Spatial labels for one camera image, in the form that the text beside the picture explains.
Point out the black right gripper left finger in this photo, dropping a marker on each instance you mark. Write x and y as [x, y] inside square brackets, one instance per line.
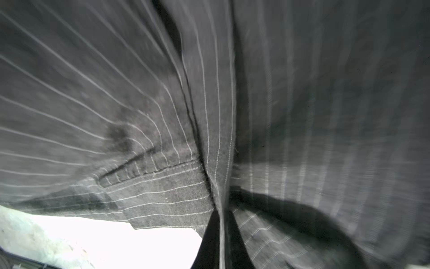
[208, 253]

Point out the dark grey pinstripe shirt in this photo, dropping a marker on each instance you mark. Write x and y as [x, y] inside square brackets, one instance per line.
[309, 120]

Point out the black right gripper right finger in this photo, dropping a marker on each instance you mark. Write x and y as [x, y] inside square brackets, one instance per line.
[236, 255]

